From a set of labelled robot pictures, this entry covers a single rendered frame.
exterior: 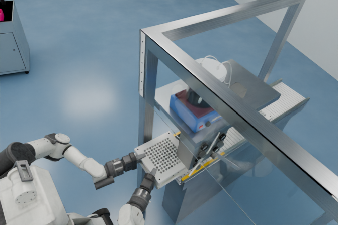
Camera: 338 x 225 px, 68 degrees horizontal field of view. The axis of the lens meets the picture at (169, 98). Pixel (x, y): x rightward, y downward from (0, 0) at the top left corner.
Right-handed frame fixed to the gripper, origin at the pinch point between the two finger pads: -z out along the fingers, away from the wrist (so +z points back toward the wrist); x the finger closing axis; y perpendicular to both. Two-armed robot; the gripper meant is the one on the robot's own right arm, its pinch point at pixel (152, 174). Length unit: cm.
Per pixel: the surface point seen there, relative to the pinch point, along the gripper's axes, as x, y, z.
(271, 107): 15, 57, -98
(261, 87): -30, 39, -59
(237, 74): -30, 24, -64
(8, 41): 53, -233, -109
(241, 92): -36, 29, -42
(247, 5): -67, 17, -71
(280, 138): -68, 39, 11
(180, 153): -13.6, 10.3, -9.3
